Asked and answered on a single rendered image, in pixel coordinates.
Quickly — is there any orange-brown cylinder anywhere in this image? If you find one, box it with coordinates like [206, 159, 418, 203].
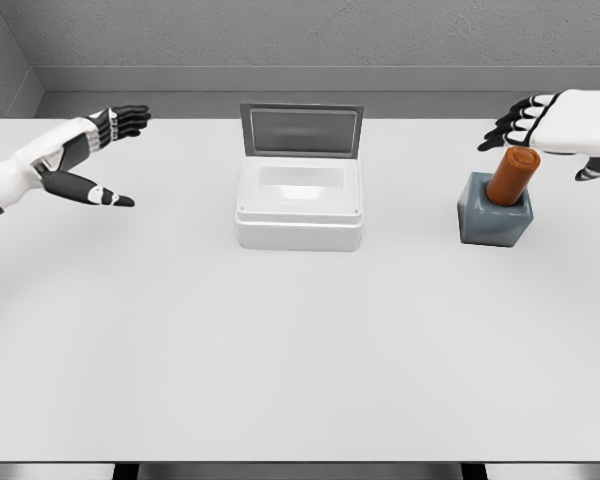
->
[485, 146, 543, 208]

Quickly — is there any white rectangular box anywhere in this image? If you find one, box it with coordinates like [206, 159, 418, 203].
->
[234, 157, 366, 253]

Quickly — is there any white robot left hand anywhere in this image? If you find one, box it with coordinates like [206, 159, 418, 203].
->
[10, 104, 152, 209]

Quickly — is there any grey hinged box lid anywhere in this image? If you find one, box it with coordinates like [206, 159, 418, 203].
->
[239, 102, 366, 162]

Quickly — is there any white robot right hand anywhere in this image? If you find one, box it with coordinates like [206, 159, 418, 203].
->
[476, 88, 600, 183]

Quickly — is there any grey square block holder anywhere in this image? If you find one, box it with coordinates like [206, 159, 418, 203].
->
[456, 171, 535, 249]

